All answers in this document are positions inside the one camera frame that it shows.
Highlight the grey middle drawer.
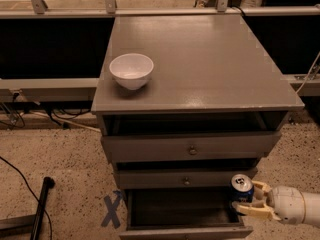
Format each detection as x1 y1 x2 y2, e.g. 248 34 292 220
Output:
114 158 257 189

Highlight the blue pepsi can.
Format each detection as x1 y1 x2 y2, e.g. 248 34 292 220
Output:
230 174 254 207

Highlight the white cable at right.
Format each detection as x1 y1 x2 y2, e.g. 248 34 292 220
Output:
295 52 320 95

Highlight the grey top drawer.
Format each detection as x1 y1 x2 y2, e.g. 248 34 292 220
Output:
98 111 286 163

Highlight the cable bundle under rail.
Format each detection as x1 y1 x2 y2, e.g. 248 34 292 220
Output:
0 89 101 133

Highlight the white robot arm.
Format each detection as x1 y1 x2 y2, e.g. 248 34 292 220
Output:
232 181 320 228

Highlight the grey metal railing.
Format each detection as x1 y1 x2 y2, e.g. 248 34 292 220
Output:
0 0 320 19

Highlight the grey drawer cabinet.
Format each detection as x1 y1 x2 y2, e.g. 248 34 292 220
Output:
91 14 306 240

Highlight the blue tape cross mark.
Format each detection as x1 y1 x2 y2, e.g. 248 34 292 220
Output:
101 190 122 229

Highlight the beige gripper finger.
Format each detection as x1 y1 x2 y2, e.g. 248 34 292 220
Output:
253 181 271 200
232 201 281 221

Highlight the grey drawer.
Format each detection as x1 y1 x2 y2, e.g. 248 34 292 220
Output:
98 111 286 163
114 158 257 189
119 187 253 240

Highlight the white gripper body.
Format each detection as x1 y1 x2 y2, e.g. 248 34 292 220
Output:
267 186 305 225

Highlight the grey bottom drawer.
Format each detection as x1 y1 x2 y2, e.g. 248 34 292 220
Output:
119 187 253 240

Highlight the white ceramic bowl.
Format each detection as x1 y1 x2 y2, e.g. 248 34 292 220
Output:
109 53 154 90

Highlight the black metal stand leg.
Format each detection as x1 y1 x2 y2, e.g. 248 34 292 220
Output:
0 176 56 240

